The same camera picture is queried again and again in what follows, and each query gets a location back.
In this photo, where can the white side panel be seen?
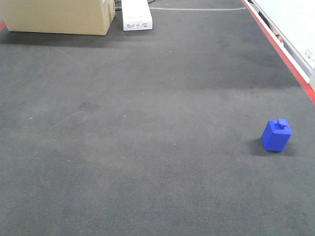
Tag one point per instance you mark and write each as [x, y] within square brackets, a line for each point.
[295, 21]

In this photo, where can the red conveyor side rail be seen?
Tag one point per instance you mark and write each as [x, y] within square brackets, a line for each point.
[292, 65]

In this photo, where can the blue plastic block part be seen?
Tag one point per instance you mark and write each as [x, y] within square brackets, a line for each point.
[276, 135]

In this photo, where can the brown cardboard box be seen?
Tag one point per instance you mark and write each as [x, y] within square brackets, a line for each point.
[87, 17]

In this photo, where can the white cardboard box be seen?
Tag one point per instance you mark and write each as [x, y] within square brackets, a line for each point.
[136, 15]

